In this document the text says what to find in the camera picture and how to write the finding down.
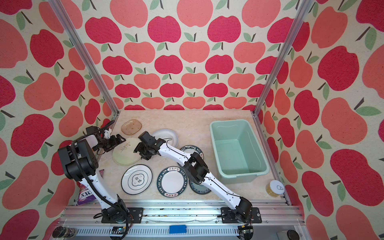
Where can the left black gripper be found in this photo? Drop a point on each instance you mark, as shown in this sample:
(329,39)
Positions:
(114,143)

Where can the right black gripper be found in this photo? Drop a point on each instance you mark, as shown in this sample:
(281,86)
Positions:
(139,147)

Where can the white fluted plate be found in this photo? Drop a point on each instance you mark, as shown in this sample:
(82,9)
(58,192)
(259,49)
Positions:
(168,135)

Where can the mint green plastic bin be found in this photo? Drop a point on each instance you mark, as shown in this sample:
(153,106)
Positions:
(239,155)

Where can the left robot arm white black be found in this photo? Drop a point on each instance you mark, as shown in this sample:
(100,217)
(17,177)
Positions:
(80,164)

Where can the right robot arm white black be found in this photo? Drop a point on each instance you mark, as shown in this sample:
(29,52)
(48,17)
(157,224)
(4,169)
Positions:
(197,171)

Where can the amber translucent glass plate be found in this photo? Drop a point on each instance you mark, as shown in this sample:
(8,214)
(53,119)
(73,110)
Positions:
(131,127)

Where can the white plate black line pattern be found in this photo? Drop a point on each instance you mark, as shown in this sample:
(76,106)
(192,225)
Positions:
(137,179)

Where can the small green rim lettered plate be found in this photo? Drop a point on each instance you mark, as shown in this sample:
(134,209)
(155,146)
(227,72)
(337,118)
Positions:
(192,149)

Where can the large green rim lettered plate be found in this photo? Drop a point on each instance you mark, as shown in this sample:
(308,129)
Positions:
(172,182)

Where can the purple snack packet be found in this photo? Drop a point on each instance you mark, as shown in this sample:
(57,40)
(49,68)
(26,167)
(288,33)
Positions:
(85,195)

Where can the teal blue patterned plate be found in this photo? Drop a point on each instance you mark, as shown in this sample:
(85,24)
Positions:
(199,189)

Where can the green circuit board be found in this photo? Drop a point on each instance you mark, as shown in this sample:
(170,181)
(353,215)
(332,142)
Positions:
(118,230)

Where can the yellow jar white lid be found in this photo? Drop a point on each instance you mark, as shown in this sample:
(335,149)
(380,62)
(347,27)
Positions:
(275,188)

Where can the black round object right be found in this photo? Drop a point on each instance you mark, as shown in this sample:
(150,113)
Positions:
(293,235)

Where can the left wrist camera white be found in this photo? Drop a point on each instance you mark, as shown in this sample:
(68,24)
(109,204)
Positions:
(107,133)

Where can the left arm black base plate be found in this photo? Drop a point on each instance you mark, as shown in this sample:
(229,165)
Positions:
(134,217)

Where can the blue block on rail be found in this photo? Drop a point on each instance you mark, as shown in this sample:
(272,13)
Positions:
(178,229)

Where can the left aluminium frame post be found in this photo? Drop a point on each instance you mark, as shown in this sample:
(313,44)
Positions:
(71,31)

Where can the aluminium frame post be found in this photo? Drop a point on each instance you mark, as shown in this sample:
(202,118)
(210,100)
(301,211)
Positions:
(286,47)
(71,31)

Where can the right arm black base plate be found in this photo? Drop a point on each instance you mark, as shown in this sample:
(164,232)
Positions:
(228,216)

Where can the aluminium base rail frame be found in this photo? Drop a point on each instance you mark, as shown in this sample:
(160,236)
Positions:
(200,217)

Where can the right aluminium frame post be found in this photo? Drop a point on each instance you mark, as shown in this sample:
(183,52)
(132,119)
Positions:
(286,47)

